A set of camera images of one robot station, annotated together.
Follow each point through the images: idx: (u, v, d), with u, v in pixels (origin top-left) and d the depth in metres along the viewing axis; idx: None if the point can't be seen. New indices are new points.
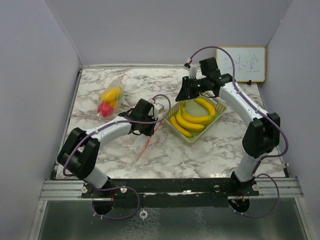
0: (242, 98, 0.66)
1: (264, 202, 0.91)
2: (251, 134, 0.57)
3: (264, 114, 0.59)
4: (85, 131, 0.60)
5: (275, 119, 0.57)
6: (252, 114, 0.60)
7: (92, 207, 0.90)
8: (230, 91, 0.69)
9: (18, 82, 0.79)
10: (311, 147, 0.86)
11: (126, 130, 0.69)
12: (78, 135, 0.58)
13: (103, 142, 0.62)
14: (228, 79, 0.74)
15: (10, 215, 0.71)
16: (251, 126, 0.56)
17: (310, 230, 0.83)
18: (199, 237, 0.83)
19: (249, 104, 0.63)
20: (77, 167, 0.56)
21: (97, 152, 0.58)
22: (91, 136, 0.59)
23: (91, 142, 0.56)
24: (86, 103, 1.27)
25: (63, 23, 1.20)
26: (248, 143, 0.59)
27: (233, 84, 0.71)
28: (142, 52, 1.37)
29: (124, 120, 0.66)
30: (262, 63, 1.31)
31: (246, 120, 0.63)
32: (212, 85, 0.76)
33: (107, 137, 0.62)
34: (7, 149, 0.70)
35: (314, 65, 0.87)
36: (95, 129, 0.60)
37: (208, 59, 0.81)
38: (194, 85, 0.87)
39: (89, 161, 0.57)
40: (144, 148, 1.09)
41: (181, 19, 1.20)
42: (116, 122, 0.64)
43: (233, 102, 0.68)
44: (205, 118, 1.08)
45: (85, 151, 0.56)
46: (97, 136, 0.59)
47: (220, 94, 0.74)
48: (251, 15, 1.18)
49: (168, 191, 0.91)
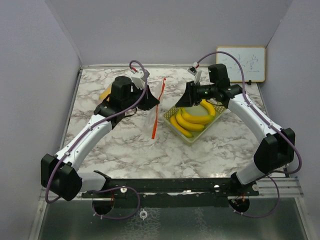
0: (253, 111, 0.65)
1: (264, 201, 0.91)
2: (264, 152, 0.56)
3: (278, 129, 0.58)
4: (55, 155, 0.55)
5: (290, 134, 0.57)
6: (264, 129, 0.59)
7: (92, 207, 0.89)
8: (240, 103, 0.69)
9: (18, 82, 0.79)
10: (311, 147, 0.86)
11: (108, 127, 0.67)
12: (50, 163, 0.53)
13: (81, 159, 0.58)
14: (237, 91, 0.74)
15: (10, 215, 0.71)
16: (264, 143, 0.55)
17: (311, 230, 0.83)
18: (199, 237, 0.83)
19: (261, 118, 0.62)
20: (61, 192, 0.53)
21: (76, 173, 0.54)
22: (63, 160, 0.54)
23: (66, 168, 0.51)
24: (86, 103, 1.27)
25: (63, 23, 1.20)
26: (260, 159, 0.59)
27: (243, 96, 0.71)
28: (142, 52, 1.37)
29: (98, 121, 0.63)
30: (262, 63, 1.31)
31: (257, 135, 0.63)
32: (221, 96, 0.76)
33: (83, 152, 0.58)
34: (7, 149, 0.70)
35: (314, 64, 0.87)
36: (66, 152, 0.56)
37: (218, 67, 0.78)
38: (200, 91, 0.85)
39: (71, 183, 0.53)
40: (144, 148, 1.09)
41: (181, 19, 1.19)
42: (91, 128, 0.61)
43: (244, 115, 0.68)
44: (205, 118, 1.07)
45: (62, 176, 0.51)
46: (70, 158, 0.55)
47: (230, 105, 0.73)
48: (251, 15, 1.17)
49: (168, 191, 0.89)
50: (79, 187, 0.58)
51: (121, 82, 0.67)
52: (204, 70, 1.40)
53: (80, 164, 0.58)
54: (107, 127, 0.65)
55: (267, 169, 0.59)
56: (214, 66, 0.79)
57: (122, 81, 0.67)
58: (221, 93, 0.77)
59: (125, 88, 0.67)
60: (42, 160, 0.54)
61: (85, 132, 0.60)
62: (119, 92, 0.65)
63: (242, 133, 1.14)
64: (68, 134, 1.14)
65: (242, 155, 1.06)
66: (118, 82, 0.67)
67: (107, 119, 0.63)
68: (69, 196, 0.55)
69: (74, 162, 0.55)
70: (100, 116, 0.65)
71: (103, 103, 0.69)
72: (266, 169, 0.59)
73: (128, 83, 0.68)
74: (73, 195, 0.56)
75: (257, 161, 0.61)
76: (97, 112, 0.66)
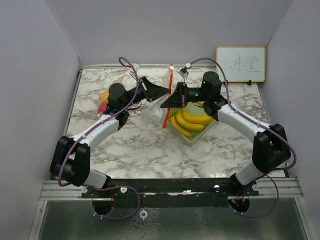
0: (241, 116, 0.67)
1: (264, 201, 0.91)
2: (260, 151, 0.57)
3: (267, 127, 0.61)
4: (72, 137, 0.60)
5: (279, 130, 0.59)
6: (254, 129, 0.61)
7: (92, 207, 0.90)
8: (227, 112, 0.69)
9: (18, 82, 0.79)
10: (311, 147, 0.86)
11: (115, 127, 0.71)
12: (66, 144, 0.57)
13: (93, 146, 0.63)
14: (223, 103, 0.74)
15: (10, 214, 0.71)
16: (257, 142, 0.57)
17: (310, 230, 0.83)
18: (199, 237, 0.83)
19: (249, 119, 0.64)
20: (73, 173, 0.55)
21: (89, 156, 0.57)
22: (79, 141, 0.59)
23: (81, 148, 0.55)
24: (86, 103, 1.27)
25: (63, 23, 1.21)
26: (257, 159, 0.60)
27: (229, 106, 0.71)
28: (142, 52, 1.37)
29: (109, 118, 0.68)
30: (262, 64, 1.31)
31: (250, 137, 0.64)
32: (209, 110, 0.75)
33: (95, 139, 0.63)
34: (7, 149, 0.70)
35: (314, 64, 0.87)
36: (83, 134, 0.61)
37: (213, 83, 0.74)
38: (191, 94, 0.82)
39: (83, 166, 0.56)
40: (144, 148, 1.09)
41: (181, 19, 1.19)
42: (103, 121, 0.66)
43: (232, 121, 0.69)
44: (204, 118, 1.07)
45: (77, 155, 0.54)
46: (86, 140, 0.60)
47: (219, 117, 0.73)
48: (250, 15, 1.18)
49: (168, 191, 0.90)
50: (87, 176, 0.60)
51: (115, 94, 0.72)
52: (204, 70, 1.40)
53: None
54: (116, 125, 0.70)
55: (268, 169, 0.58)
56: (210, 81, 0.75)
57: (116, 93, 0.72)
58: (209, 106, 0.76)
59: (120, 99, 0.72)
60: (58, 142, 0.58)
61: (98, 123, 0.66)
62: (115, 103, 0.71)
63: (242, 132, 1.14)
64: (68, 134, 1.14)
65: (242, 156, 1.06)
66: (113, 94, 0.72)
67: (115, 116, 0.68)
68: (78, 181, 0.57)
69: (89, 144, 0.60)
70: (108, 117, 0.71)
71: (108, 107, 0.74)
72: (267, 169, 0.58)
73: (122, 93, 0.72)
74: (81, 182, 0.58)
75: (256, 162, 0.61)
76: (106, 113, 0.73)
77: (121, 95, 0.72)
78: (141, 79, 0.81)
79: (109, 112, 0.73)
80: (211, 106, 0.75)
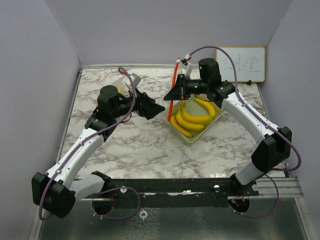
0: (249, 111, 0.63)
1: (264, 201, 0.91)
2: (264, 153, 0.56)
3: (275, 129, 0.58)
4: (46, 174, 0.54)
5: (287, 133, 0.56)
6: (262, 130, 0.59)
7: (92, 207, 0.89)
8: (235, 103, 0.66)
9: (18, 81, 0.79)
10: (311, 148, 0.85)
11: (99, 143, 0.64)
12: (40, 183, 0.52)
13: (74, 175, 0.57)
14: (229, 88, 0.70)
15: (10, 214, 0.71)
16: (263, 145, 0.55)
17: (310, 230, 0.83)
18: (199, 237, 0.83)
19: (258, 118, 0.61)
20: (53, 209, 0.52)
21: (68, 190, 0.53)
22: (54, 179, 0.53)
23: (57, 187, 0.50)
24: (86, 103, 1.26)
25: (63, 23, 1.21)
26: (258, 159, 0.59)
27: (236, 95, 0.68)
28: (142, 52, 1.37)
29: (90, 136, 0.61)
30: (262, 64, 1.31)
31: (254, 135, 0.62)
32: (214, 96, 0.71)
33: (75, 168, 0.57)
34: (7, 149, 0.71)
35: (314, 63, 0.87)
36: (57, 170, 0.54)
37: (210, 65, 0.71)
38: (190, 85, 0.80)
39: (63, 201, 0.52)
40: (144, 148, 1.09)
41: (181, 19, 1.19)
42: (82, 142, 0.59)
43: (238, 114, 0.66)
44: (205, 118, 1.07)
45: (53, 193, 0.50)
46: (62, 176, 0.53)
47: (223, 105, 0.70)
48: (250, 15, 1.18)
49: (168, 191, 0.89)
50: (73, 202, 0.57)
51: (106, 95, 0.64)
52: None
53: (72, 181, 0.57)
54: (99, 141, 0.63)
55: (267, 169, 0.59)
56: (206, 63, 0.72)
57: (108, 94, 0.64)
58: (213, 92, 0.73)
59: (112, 101, 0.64)
60: (33, 178, 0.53)
61: (76, 147, 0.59)
62: (105, 106, 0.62)
63: (241, 133, 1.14)
64: (67, 134, 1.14)
65: (242, 156, 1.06)
66: (104, 95, 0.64)
67: (97, 133, 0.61)
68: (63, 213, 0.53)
69: (66, 179, 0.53)
70: (91, 129, 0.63)
71: (95, 114, 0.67)
72: (266, 168, 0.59)
73: (114, 95, 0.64)
74: (66, 212, 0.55)
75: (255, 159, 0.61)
76: (88, 125, 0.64)
77: (114, 97, 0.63)
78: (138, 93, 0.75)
79: (92, 123, 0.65)
80: (216, 91, 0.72)
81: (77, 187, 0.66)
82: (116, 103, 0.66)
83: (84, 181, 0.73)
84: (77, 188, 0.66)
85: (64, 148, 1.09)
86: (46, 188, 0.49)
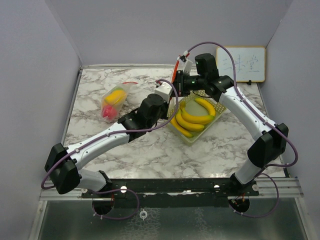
0: (247, 107, 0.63)
1: (264, 202, 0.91)
2: (260, 149, 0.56)
3: (272, 126, 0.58)
4: (66, 148, 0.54)
5: (283, 129, 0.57)
6: (260, 126, 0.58)
7: (92, 207, 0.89)
8: (233, 98, 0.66)
9: (19, 82, 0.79)
10: (311, 147, 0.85)
11: (124, 141, 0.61)
12: (57, 153, 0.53)
13: (87, 160, 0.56)
14: (227, 82, 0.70)
15: (10, 214, 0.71)
16: (260, 141, 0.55)
17: (311, 230, 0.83)
18: (199, 237, 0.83)
19: (255, 114, 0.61)
20: (57, 183, 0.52)
21: (77, 172, 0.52)
22: (70, 155, 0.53)
23: (69, 165, 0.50)
24: (86, 103, 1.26)
25: (63, 23, 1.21)
26: (254, 154, 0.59)
27: (234, 89, 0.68)
28: (142, 52, 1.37)
29: (119, 131, 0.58)
30: (262, 64, 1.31)
31: (252, 131, 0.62)
32: (212, 90, 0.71)
33: (92, 154, 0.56)
34: (8, 148, 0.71)
35: (314, 63, 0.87)
36: (76, 148, 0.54)
37: (206, 59, 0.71)
38: (188, 81, 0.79)
39: (69, 180, 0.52)
40: (144, 148, 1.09)
41: (181, 19, 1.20)
42: (108, 134, 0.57)
43: (236, 109, 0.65)
44: (205, 118, 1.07)
45: (63, 170, 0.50)
46: (78, 156, 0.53)
47: (221, 99, 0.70)
48: (250, 15, 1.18)
49: (168, 191, 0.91)
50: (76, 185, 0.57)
51: (152, 101, 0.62)
52: None
53: (84, 164, 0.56)
54: (125, 139, 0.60)
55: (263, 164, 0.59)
56: (202, 57, 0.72)
57: (154, 100, 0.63)
58: (211, 86, 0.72)
59: (155, 108, 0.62)
60: (54, 146, 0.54)
61: (102, 136, 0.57)
62: (147, 110, 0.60)
63: (241, 133, 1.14)
64: (67, 134, 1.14)
65: (242, 156, 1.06)
66: (150, 100, 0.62)
67: (126, 131, 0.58)
68: (62, 190, 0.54)
69: (80, 161, 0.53)
70: (122, 126, 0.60)
71: (131, 113, 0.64)
72: (262, 163, 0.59)
73: (159, 104, 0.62)
74: (66, 191, 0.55)
75: (250, 155, 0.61)
76: (120, 121, 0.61)
77: (158, 105, 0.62)
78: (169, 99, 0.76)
79: (124, 120, 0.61)
80: (213, 85, 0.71)
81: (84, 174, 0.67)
82: (157, 112, 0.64)
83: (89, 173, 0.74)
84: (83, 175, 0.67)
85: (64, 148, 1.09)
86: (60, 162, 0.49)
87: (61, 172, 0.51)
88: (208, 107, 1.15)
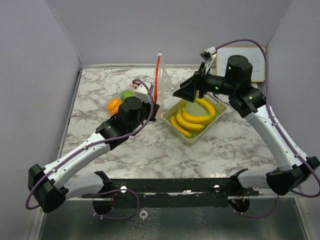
0: (279, 133, 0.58)
1: (264, 201, 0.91)
2: (288, 182, 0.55)
3: (304, 159, 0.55)
4: (43, 168, 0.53)
5: (313, 164, 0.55)
6: (291, 159, 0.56)
7: (92, 207, 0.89)
8: (264, 120, 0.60)
9: (18, 82, 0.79)
10: (311, 148, 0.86)
11: (105, 150, 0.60)
12: (35, 176, 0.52)
13: (69, 176, 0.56)
14: (258, 98, 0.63)
15: (10, 214, 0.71)
16: (290, 176, 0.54)
17: (311, 230, 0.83)
18: (199, 237, 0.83)
19: (287, 143, 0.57)
20: (41, 203, 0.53)
21: (58, 191, 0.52)
22: (47, 177, 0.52)
23: (48, 187, 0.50)
24: (86, 103, 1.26)
25: (63, 24, 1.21)
26: (277, 182, 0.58)
27: (266, 109, 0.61)
28: (142, 52, 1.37)
29: (97, 142, 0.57)
30: (262, 64, 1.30)
31: (279, 160, 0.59)
32: (239, 104, 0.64)
33: (71, 171, 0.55)
34: (7, 149, 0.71)
35: (314, 63, 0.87)
36: (53, 167, 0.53)
37: (242, 68, 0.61)
38: (210, 83, 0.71)
39: (52, 199, 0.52)
40: (144, 148, 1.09)
41: (181, 19, 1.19)
42: (86, 147, 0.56)
43: (265, 133, 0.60)
44: (205, 118, 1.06)
45: (43, 192, 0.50)
46: (55, 175, 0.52)
47: (248, 118, 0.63)
48: (251, 15, 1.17)
49: (168, 191, 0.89)
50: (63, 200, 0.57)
51: (129, 105, 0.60)
52: None
53: (65, 181, 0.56)
54: (105, 149, 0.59)
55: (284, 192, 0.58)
56: (237, 65, 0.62)
57: (130, 104, 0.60)
58: (239, 100, 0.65)
59: (132, 113, 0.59)
60: (31, 168, 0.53)
61: (79, 150, 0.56)
62: (124, 117, 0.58)
63: (241, 133, 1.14)
64: (67, 134, 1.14)
65: (242, 156, 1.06)
66: (126, 105, 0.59)
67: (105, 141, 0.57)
68: (48, 208, 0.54)
69: (58, 180, 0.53)
70: (101, 136, 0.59)
71: (111, 119, 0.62)
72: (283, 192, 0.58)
73: (137, 108, 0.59)
74: (52, 209, 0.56)
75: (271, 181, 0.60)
76: (98, 130, 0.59)
77: (135, 109, 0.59)
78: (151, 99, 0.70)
79: (104, 126, 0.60)
80: (241, 99, 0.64)
81: (73, 186, 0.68)
82: (136, 115, 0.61)
83: (83, 180, 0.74)
84: (72, 187, 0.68)
85: (64, 148, 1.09)
86: (37, 185, 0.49)
87: (41, 193, 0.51)
88: (210, 108, 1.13)
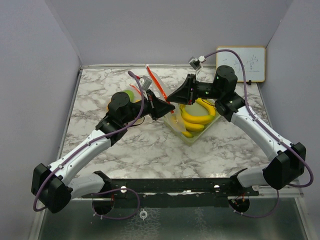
0: (260, 126, 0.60)
1: (264, 201, 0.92)
2: (276, 169, 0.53)
3: (288, 145, 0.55)
4: (49, 167, 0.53)
5: (300, 149, 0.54)
6: (275, 146, 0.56)
7: (92, 207, 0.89)
8: (245, 117, 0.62)
9: (18, 82, 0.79)
10: (311, 147, 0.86)
11: (107, 146, 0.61)
12: (41, 174, 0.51)
13: (74, 173, 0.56)
14: (239, 103, 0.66)
15: (10, 214, 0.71)
16: (275, 162, 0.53)
17: (311, 230, 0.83)
18: (199, 237, 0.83)
19: (269, 133, 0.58)
20: (48, 202, 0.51)
21: (65, 187, 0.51)
22: (54, 174, 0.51)
23: (56, 182, 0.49)
24: (86, 103, 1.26)
25: (63, 23, 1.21)
26: (270, 175, 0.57)
27: (246, 109, 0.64)
28: (142, 52, 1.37)
29: (97, 137, 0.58)
30: (262, 64, 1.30)
31: (267, 151, 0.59)
32: (223, 109, 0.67)
33: (77, 167, 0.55)
34: (7, 149, 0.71)
35: (314, 63, 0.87)
36: (59, 164, 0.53)
37: (228, 78, 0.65)
38: (200, 89, 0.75)
39: (60, 196, 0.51)
40: (145, 148, 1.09)
41: (180, 19, 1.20)
42: (89, 143, 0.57)
43: (249, 129, 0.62)
44: (205, 118, 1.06)
45: (51, 189, 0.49)
46: (62, 172, 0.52)
47: (233, 119, 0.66)
48: (250, 15, 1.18)
49: (168, 191, 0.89)
50: (68, 199, 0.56)
51: (117, 102, 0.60)
52: (204, 70, 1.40)
53: (71, 179, 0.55)
54: (107, 144, 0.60)
55: (281, 186, 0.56)
56: (224, 75, 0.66)
57: (118, 101, 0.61)
58: (223, 105, 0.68)
59: (123, 108, 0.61)
60: (36, 168, 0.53)
61: (82, 146, 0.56)
62: (115, 114, 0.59)
63: (241, 133, 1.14)
64: (67, 134, 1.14)
65: (242, 156, 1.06)
66: (114, 103, 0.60)
67: (106, 135, 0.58)
68: (55, 208, 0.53)
69: (66, 176, 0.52)
70: (102, 132, 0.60)
71: (106, 116, 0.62)
72: (279, 185, 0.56)
73: (125, 104, 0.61)
74: (59, 208, 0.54)
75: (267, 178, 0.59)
76: (98, 127, 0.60)
77: (124, 105, 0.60)
78: (150, 98, 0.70)
79: (101, 125, 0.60)
80: (225, 105, 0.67)
81: (76, 185, 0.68)
82: (128, 109, 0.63)
83: (84, 179, 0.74)
84: (75, 186, 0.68)
85: (64, 148, 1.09)
86: (45, 182, 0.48)
87: (49, 191, 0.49)
88: (208, 107, 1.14)
